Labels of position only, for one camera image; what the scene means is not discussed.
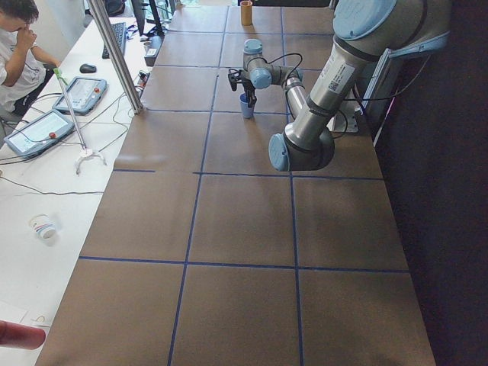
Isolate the paper cup on side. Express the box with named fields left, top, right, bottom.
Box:
left=29, top=213, right=56, bottom=239

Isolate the white reacher grabber tool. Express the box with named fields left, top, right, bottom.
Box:
left=53, top=68, right=107, bottom=175

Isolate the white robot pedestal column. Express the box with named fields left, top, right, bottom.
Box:
left=327, top=101, right=361, bottom=133

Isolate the upper teach pendant tablet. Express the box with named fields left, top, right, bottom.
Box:
left=61, top=76, right=108, bottom=116

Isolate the lower teach pendant tablet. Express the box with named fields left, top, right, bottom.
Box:
left=4, top=110, right=75, bottom=157

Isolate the red cylinder bottle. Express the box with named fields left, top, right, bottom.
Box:
left=0, top=320, right=46, bottom=350

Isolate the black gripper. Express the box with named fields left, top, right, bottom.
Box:
left=242, top=78, right=257, bottom=108

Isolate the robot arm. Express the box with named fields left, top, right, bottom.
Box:
left=228, top=1, right=452, bottom=172

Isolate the black computer mouse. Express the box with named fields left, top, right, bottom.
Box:
left=79, top=63, right=97, bottom=74

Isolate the black keyboard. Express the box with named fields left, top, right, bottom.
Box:
left=101, top=22, right=127, bottom=59

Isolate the aluminium frame post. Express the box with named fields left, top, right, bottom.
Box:
left=88, top=0, right=143, bottom=115

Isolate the teach pendant tablet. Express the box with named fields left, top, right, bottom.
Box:
left=61, top=76, right=108, bottom=116
left=4, top=110, right=75, bottom=157

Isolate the seated person white shirt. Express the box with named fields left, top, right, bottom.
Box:
left=1, top=0, right=61, bottom=116

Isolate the wooden bamboo cup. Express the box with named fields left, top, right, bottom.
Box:
left=239, top=0, right=253, bottom=26

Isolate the blue plastic cup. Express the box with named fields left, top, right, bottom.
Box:
left=239, top=93, right=254, bottom=119

